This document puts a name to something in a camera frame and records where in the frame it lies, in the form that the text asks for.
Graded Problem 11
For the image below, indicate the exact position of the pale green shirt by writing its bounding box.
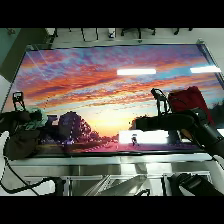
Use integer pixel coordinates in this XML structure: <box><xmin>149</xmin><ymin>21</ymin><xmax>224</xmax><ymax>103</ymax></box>
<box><xmin>20</xmin><ymin>105</ymin><xmax>50</xmax><ymax>132</ymax></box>

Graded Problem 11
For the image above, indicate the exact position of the red garment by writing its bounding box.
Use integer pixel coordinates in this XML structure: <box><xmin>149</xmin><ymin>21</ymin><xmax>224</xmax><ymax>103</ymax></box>
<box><xmin>167</xmin><ymin>85</ymin><xmax>215</xmax><ymax>126</ymax></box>

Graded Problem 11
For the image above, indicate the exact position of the black office chair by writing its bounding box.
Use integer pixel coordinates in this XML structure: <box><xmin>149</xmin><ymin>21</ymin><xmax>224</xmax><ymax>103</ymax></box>
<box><xmin>120</xmin><ymin>27</ymin><xmax>157</xmax><ymax>40</ymax></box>

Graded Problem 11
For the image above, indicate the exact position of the dark brown garment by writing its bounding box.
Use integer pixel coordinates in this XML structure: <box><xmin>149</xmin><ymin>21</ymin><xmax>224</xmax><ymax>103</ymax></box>
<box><xmin>2</xmin><ymin>127</ymin><xmax>42</xmax><ymax>161</ymax></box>

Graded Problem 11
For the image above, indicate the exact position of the silver frame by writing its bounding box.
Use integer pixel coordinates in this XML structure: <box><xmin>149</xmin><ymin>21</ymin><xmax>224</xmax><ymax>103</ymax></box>
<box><xmin>0</xmin><ymin>152</ymin><xmax>224</xmax><ymax>197</ymax></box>

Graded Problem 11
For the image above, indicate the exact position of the black cable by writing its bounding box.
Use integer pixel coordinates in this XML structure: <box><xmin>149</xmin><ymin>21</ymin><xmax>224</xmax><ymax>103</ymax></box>
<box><xmin>134</xmin><ymin>187</ymin><xmax>151</xmax><ymax>197</ymax></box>
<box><xmin>0</xmin><ymin>154</ymin><xmax>58</xmax><ymax>196</ymax></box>

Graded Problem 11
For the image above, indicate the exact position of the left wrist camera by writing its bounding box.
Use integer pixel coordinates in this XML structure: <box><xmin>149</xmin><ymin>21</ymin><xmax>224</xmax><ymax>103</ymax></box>
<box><xmin>12</xmin><ymin>91</ymin><xmax>25</xmax><ymax>112</ymax></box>

